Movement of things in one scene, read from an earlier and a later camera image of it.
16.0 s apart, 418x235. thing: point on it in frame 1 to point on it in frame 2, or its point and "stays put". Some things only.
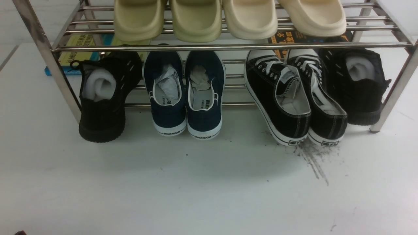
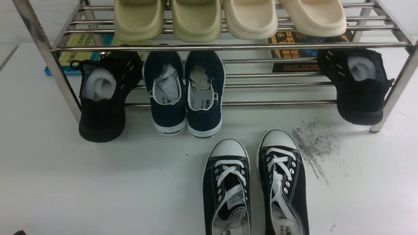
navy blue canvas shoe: [164, 76] stays put
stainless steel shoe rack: [225, 53] stays put
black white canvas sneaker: [276, 88] to [226, 189]
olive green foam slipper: [196, 21] stays put
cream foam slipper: [316, 18] stays put
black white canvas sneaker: [328, 120] to [283, 184]
